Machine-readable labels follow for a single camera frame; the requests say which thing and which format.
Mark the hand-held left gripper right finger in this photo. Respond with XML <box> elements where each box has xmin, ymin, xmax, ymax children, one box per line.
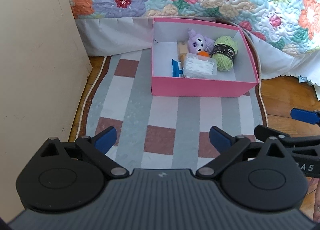
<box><xmin>196</xmin><ymin>126</ymin><xmax>287</xmax><ymax>178</ymax></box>

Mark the person's right hand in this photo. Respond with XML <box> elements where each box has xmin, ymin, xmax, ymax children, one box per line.
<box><xmin>309</xmin><ymin>177</ymin><xmax>320</xmax><ymax>223</ymax></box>

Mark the blue wet wipes packet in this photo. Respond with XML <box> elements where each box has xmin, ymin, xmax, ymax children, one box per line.
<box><xmin>171</xmin><ymin>59</ymin><xmax>185</xmax><ymax>78</ymax></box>

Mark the pink cardboard box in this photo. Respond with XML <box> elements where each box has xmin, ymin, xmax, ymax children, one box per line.
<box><xmin>151</xmin><ymin>18</ymin><xmax>260</xmax><ymax>98</ymax></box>

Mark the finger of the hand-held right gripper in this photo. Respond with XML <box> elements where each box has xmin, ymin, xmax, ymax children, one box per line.
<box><xmin>291</xmin><ymin>108</ymin><xmax>320</xmax><ymax>127</ymax></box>
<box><xmin>254</xmin><ymin>125</ymin><xmax>320</xmax><ymax>150</ymax></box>

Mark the beige bottle with gold cap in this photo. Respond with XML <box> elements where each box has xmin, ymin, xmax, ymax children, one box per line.
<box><xmin>177</xmin><ymin>40</ymin><xmax>189</xmax><ymax>61</ymax></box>

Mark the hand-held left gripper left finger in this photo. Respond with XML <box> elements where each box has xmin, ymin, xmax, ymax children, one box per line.
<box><xmin>40</xmin><ymin>126</ymin><xmax>129</xmax><ymax>178</ymax></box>

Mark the purple plush toy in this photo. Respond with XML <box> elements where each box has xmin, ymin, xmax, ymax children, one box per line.
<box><xmin>187</xmin><ymin>28</ymin><xmax>215</xmax><ymax>55</ymax></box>

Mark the white bed skirt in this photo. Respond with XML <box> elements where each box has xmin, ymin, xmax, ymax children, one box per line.
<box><xmin>75</xmin><ymin>16</ymin><xmax>320</xmax><ymax>86</ymax></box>

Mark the checkered grey and brown rug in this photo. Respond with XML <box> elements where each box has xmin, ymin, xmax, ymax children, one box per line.
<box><xmin>75</xmin><ymin>20</ymin><xmax>269</xmax><ymax>168</ymax></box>

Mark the clear box of floss picks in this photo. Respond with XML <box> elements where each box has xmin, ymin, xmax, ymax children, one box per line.
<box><xmin>182</xmin><ymin>53</ymin><xmax>217</xmax><ymax>79</ymax></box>

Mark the green yarn ball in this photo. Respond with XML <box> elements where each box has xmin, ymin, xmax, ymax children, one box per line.
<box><xmin>211</xmin><ymin>35</ymin><xmax>238</xmax><ymax>71</ymax></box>

